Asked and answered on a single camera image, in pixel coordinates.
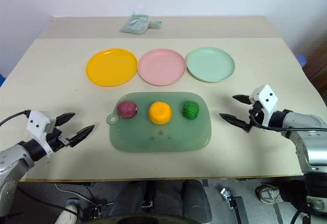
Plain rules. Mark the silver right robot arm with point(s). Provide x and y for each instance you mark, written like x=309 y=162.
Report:
x=304 y=137

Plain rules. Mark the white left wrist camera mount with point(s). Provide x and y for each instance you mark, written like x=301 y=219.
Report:
x=38 y=126

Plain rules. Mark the yellow plastic plate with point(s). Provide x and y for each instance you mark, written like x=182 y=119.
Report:
x=111 y=67

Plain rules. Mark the purple red toy cabbage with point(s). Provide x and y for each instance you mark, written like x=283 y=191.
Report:
x=126 y=109

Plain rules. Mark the pink plastic plate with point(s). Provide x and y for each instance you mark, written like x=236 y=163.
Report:
x=162 y=66

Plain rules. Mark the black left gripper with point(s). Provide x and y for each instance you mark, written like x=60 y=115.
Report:
x=57 y=139

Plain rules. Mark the green toy watermelon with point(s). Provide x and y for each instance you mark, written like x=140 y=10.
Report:
x=191 y=109

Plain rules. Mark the blue round stool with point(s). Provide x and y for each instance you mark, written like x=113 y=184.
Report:
x=303 y=61

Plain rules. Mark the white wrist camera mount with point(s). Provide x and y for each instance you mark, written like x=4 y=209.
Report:
x=266 y=101
x=38 y=126

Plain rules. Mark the pale green folded pouch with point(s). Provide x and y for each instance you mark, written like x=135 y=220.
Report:
x=135 y=23

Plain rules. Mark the translucent green cutting board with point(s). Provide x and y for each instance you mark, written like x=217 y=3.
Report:
x=163 y=134

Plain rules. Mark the black caster frame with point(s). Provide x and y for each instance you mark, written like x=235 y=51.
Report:
x=233 y=203

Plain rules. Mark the orange round fruit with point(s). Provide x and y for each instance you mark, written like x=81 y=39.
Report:
x=160 y=113

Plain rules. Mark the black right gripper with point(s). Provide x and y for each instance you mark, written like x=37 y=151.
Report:
x=255 y=116

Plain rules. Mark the green plastic plate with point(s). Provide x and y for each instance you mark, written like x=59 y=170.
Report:
x=210 y=64

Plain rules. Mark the dark rounded robot leg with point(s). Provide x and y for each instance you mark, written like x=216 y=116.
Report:
x=196 y=201

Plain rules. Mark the grey sneaker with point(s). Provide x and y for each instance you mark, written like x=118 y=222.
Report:
x=269 y=193

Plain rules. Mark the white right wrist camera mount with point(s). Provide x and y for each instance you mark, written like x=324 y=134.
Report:
x=266 y=101

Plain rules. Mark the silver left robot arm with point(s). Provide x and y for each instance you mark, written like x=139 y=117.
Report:
x=15 y=157

